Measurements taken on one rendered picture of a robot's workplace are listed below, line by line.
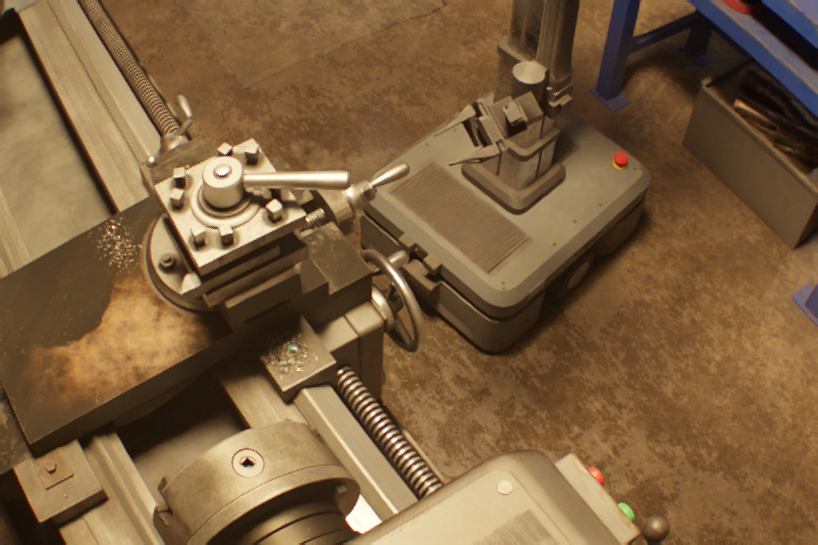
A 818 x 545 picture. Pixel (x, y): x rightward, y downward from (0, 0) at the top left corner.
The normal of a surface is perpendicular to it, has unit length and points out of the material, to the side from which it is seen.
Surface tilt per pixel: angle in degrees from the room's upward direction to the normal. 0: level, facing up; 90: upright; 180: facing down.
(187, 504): 35
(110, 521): 0
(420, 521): 0
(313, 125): 0
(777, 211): 90
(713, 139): 90
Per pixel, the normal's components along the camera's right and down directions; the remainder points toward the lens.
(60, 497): 0.04, -0.58
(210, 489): -0.22, -0.41
